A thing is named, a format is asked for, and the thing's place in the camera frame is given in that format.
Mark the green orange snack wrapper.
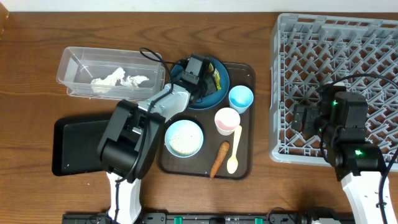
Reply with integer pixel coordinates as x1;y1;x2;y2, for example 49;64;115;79
208;62;221;90

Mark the dark blue plate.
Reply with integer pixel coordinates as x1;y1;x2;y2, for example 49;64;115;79
170;56;229;110

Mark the light blue cup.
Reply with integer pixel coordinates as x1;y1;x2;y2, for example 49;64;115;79
228;85;254;114

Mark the pink white cup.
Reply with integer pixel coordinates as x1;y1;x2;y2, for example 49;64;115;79
215;108;241;136

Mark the white tissue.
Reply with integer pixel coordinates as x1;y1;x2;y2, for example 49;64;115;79
121;75;149;88
91;67;125;93

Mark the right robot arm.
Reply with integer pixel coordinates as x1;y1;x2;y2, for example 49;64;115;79
292;83;397;223

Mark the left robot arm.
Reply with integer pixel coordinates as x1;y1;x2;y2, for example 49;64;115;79
97;55;220;223

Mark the grey dishwasher rack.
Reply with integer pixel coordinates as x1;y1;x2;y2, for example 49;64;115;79
269;13;397;166

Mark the light blue rice bowl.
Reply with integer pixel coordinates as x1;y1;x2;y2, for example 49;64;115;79
164;119;204;158

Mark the brown serving tray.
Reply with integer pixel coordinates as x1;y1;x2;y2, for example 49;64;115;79
157;62;256;180

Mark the orange carrot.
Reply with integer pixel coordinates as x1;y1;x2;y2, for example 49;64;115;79
210;141;230;179

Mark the cream plastic spoon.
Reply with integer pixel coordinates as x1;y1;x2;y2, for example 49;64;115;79
227;126;243;174

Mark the clear plastic bin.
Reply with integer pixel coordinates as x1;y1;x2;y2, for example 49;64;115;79
57;47;165;101

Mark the black rectangular bin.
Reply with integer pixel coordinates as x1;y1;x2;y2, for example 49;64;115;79
52;112;112;176

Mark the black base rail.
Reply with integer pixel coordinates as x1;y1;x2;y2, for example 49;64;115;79
62;213;340;224

